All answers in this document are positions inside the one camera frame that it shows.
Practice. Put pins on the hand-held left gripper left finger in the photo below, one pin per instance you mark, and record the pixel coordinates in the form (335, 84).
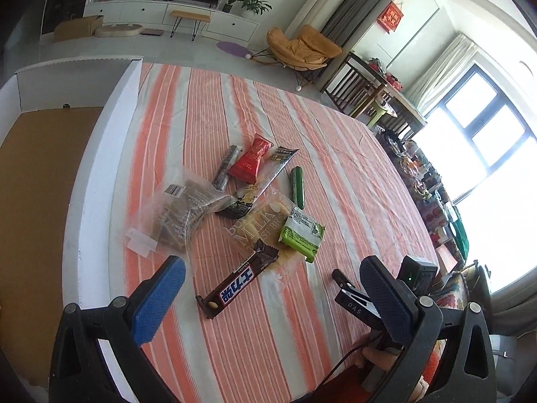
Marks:
(157, 302)

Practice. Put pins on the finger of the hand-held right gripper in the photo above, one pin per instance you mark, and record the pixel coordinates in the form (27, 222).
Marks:
(350, 300)

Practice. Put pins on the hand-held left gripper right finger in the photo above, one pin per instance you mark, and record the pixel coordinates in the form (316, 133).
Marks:
(386, 302)

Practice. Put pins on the dark brown chocolate bar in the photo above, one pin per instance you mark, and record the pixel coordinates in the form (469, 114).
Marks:
(235, 287)

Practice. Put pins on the green white snack packet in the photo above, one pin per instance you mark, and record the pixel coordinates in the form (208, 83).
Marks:
(300, 235)

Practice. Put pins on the clear biscuit bag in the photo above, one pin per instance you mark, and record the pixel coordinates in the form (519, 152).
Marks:
(180, 214)

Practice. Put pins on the clear bread bag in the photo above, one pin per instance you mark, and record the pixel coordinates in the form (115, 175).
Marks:
(247, 235)

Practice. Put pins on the green sausage stick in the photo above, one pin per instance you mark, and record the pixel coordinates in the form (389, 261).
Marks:
(296, 187)

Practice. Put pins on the long black yellow packet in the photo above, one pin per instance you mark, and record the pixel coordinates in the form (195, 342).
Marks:
(251, 193)

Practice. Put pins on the slim dark snack bar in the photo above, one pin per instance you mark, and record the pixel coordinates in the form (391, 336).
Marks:
(226, 166)

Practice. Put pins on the white box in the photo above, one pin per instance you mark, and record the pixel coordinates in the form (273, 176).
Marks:
(105, 142)

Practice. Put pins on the red snack packet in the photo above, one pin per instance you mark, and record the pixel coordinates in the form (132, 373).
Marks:
(250, 159)

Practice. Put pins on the person's right hand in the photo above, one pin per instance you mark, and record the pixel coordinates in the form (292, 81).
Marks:
(379, 357)

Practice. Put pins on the red clothing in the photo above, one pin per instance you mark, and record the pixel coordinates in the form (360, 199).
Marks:
(348, 386)

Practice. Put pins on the row of assorted goods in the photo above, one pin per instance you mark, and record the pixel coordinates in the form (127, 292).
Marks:
(423, 189)

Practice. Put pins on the black framed window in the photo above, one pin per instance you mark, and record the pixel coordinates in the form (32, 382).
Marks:
(482, 126)

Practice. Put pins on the green plastic stool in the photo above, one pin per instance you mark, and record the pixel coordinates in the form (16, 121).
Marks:
(379, 115)

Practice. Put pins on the dining table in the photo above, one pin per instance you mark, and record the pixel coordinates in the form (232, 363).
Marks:
(409, 107)

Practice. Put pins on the orange striped tablecloth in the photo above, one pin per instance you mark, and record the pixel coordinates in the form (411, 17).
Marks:
(209, 105)

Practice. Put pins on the white sheer curtain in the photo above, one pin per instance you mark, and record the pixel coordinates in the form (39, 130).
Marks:
(440, 71)

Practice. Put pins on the dark wooden chair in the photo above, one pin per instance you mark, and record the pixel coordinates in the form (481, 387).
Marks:
(348, 79)

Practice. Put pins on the orange lounge chair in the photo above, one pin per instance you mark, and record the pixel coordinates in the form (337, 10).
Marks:
(302, 46)

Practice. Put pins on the purple rug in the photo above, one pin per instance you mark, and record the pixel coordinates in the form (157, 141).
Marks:
(230, 47)

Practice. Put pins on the beige floor cushion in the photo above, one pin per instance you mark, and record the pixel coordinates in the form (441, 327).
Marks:
(117, 31)

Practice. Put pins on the grey curtain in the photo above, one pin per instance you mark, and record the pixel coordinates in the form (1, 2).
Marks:
(360, 8)

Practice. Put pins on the cardboard box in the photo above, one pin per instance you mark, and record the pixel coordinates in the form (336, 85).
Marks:
(75, 29)

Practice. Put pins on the wooden bench with metal legs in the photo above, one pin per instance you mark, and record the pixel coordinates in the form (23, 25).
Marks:
(188, 14)

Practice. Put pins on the white television cabinet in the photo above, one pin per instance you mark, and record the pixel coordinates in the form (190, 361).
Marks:
(134, 10)

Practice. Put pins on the small potted plant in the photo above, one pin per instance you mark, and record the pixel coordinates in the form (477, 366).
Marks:
(230, 2)

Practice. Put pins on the large leafy potted plant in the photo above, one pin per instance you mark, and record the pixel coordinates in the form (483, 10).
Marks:
(254, 4)

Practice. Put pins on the red wall decoration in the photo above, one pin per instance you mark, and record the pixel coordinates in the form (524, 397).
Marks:
(390, 17)

